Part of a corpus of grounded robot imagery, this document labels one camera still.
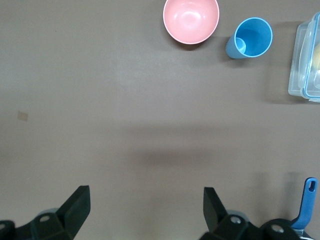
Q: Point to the clear plastic container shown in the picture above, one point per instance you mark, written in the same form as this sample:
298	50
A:
300	62

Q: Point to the pink bowl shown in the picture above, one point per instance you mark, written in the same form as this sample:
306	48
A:
191	21

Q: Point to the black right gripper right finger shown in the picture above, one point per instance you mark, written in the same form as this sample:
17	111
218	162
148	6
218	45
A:
216	217

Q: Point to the blue cup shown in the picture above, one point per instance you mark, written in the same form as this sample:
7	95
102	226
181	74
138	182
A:
252	37

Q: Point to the brown tape patch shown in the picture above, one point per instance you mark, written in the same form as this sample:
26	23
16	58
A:
23	116

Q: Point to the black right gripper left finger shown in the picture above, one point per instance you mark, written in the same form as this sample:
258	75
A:
73	212

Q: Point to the yellow food item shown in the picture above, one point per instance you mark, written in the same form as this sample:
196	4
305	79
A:
317	58

